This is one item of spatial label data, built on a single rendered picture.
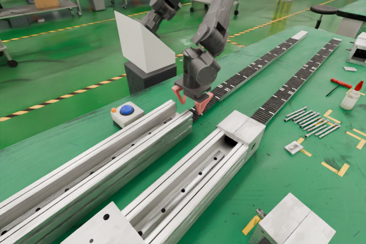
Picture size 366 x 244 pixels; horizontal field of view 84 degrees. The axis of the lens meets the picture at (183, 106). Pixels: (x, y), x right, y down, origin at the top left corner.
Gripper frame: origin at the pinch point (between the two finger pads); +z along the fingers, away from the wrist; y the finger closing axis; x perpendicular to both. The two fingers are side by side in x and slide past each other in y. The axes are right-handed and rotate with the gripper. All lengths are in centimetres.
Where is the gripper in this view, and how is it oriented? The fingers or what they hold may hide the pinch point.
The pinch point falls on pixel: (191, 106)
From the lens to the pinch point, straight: 69.3
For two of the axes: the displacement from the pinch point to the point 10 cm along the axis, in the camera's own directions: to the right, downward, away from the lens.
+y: 7.2, 4.4, -5.4
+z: 0.0, 7.8, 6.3
